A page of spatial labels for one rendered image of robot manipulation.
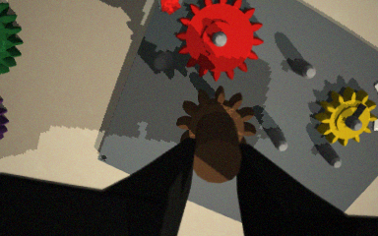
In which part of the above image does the red gear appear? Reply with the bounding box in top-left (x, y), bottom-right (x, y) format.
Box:
top-left (176, 0), bottom-right (264, 81)

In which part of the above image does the grey board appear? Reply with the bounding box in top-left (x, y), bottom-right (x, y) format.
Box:
top-left (97, 0), bottom-right (378, 223)

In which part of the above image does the purple gear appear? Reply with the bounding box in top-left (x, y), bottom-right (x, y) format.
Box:
top-left (0, 99), bottom-right (9, 140)

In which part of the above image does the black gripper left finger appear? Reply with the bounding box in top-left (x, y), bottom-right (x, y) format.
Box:
top-left (0, 138), bottom-right (196, 236)

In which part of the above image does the brown gear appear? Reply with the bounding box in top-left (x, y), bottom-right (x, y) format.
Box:
top-left (176, 86), bottom-right (256, 183)

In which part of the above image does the green gear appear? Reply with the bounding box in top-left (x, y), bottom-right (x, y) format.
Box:
top-left (0, 3), bottom-right (23, 74)

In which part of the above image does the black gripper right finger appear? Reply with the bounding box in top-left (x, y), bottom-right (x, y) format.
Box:
top-left (236, 144), bottom-right (378, 236)

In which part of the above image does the yellow gear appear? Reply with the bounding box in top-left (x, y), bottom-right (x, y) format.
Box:
top-left (315, 87), bottom-right (377, 146)

